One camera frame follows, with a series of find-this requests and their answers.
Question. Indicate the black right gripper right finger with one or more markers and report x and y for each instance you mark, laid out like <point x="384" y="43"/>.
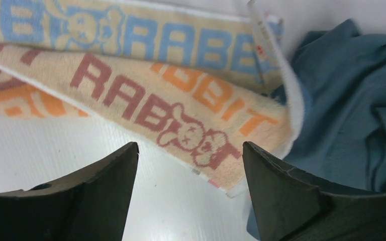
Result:
<point x="292" y="204"/>

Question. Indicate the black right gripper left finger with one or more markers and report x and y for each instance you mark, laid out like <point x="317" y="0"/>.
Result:
<point x="91" y="203"/>

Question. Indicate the cream rabbit text towel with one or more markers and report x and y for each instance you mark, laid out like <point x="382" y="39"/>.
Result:
<point x="195" y="83"/>

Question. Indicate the dark teal cloth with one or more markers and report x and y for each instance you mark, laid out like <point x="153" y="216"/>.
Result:
<point x="343" y="138"/>

